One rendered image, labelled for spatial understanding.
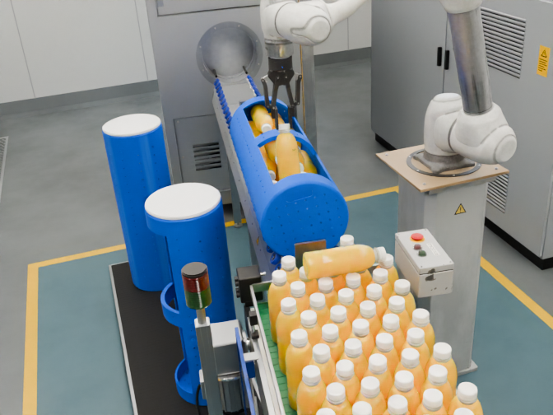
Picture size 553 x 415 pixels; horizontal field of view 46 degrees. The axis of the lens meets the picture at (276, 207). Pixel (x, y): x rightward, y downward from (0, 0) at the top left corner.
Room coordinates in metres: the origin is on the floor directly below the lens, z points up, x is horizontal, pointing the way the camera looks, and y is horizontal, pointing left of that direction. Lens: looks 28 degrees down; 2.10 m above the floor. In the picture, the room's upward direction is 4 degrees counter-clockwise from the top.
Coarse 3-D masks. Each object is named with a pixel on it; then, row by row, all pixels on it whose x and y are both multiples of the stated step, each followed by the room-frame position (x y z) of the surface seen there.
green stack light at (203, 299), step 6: (210, 288) 1.31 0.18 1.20; (186, 294) 1.29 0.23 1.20; (192, 294) 1.28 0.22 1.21; (198, 294) 1.28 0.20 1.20; (204, 294) 1.28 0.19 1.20; (210, 294) 1.30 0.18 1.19; (186, 300) 1.29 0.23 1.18; (192, 300) 1.28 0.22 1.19; (198, 300) 1.28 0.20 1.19; (204, 300) 1.28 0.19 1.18; (210, 300) 1.30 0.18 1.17; (192, 306) 1.28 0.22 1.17; (198, 306) 1.28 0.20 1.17; (204, 306) 1.28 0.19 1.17
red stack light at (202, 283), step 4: (204, 276) 1.29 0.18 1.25; (208, 276) 1.31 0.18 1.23; (184, 280) 1.29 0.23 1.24; (188, 280) 1.28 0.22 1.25; (192, 280) 1.28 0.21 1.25; (196, 280) 1.28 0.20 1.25; (200, 280) 1.28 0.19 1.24; (204, 280) 1.29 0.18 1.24; (208, 280) 1.30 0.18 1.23; (184, 284) 1.29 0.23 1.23; (188, 284) 1.28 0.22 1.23; (192, 284) 1.28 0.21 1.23; (196, 284) 1.28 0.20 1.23; (200, 284) 1.28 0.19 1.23; (204, 284) 1.29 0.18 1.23; (208, 284) 1.30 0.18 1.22; (184, 288) 1.29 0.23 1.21; (188, 288) 1.28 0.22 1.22; (192, 288) 1.28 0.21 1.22; (196, 288) 1.28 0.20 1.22; (200, 288) 1.28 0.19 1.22; (204, 288) 1.29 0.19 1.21
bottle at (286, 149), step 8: (280, 136) 1.96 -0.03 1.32; (288, 136) 1.96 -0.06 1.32; (280, 144) 1.94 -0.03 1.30; (288, 144) 1.94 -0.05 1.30; (296, 144) 1.96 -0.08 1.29; (280, 152) 1.94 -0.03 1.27; (288, 152) 1.93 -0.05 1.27; (296, 152) 1.94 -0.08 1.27; (280, 160) 1.93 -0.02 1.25; (288, 160) 1.92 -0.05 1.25; (296, 160) 1.93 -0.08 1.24; (280, 168) 1.92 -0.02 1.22; (288, 168) 1.91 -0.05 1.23; (296, 168) 1.92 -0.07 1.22; (280, 176) 1.92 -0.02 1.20
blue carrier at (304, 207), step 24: (240, 120) 2.49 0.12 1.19; (288, 120) 2.66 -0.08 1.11; (240, 144) 2.33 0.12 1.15; (264, 144) 2.18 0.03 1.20; (264, 168) 1.98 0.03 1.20; (264, 192) 1.85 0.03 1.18; (288, 192) 1.78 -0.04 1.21; (312, 192) 1.79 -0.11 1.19; (336, 192) 1.80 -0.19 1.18; (264, 216) 1.77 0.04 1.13; (288, 216) 1.78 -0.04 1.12; (312, 216) 1.79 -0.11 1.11; (336, 216) 1.80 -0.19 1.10; (288, 240) 1.78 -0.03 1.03; (336, 240) 1.80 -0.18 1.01
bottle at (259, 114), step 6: (252, 108) 2.62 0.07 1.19; (258, 108) 2.58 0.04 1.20; (264, 108) 2.60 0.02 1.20; (252, 114) 2.57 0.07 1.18; (258, 114) 2.51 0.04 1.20; (264, 114) 2.50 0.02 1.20; (258, 120) 2.47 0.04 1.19; (264, 120) 2.46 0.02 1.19; (270, 120) 2.47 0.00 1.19; (258, 126) 2.45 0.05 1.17
